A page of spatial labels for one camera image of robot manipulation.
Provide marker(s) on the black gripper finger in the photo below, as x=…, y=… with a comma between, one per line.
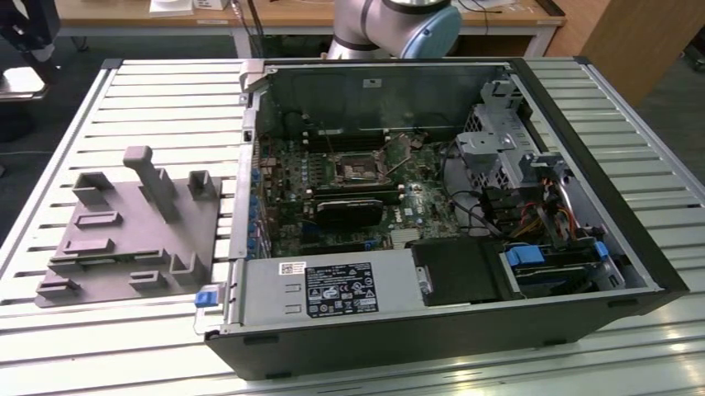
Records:
x=44, y=62

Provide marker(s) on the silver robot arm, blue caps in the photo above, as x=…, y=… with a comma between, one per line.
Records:
x=358, y=24

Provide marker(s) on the wooden desk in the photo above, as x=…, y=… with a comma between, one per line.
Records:
x=164, y=21

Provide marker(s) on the large white box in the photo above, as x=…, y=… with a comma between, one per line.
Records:
x=171, y=7

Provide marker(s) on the small white printed box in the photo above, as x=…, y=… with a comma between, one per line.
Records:
x=211, y=4

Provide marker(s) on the grey plastic parts rack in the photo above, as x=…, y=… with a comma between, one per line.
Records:
x=137, y=214

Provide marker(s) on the green RAM stick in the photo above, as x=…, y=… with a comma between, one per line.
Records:
x=127, y=259

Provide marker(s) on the white case sticker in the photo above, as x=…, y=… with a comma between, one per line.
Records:
x=371, y=83

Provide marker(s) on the blue case latch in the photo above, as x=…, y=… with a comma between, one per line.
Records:
x=204, y=298

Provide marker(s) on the black graphics card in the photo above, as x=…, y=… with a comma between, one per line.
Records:
x=347, y=212

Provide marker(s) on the black expansion slot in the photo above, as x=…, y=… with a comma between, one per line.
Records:
x=330, y=248

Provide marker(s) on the silver power supply, black label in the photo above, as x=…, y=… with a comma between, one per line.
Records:
x=275, y=288

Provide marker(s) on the green motherboard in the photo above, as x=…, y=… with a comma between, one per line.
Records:
x=423, y=206

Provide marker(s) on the silver finned chipset heatsink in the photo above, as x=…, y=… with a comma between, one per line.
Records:
x=404, y=239

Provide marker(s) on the silver metal drive cage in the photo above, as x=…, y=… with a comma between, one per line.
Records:
x=487, y=144

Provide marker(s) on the black plastic shroud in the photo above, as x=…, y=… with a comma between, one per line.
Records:
x=462, y=272

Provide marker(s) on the black and grey PC case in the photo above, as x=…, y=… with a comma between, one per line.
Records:
x=384, y=350

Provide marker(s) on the blue disk carrier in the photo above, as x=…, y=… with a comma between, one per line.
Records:
x=523, y=256

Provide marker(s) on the wooden cabinet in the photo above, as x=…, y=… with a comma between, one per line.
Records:
x=633, y=41

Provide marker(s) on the blue plastic bay clip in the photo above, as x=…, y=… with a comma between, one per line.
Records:
x=601, y=251

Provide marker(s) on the black chair base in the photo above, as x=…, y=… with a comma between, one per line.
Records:
x=694, y=57

